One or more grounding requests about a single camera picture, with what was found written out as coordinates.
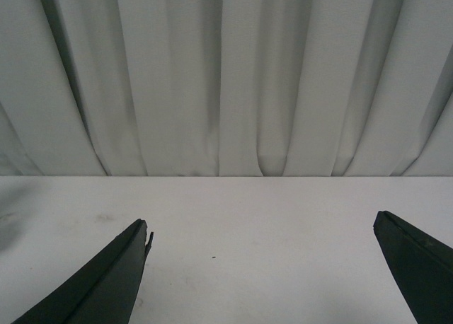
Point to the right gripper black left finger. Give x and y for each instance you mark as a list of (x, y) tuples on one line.
[(105, 289)]

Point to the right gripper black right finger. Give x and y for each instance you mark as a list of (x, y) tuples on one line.
[(420, 265)]

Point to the grey pleated curtain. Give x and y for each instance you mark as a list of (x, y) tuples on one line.
[(226, 87)]

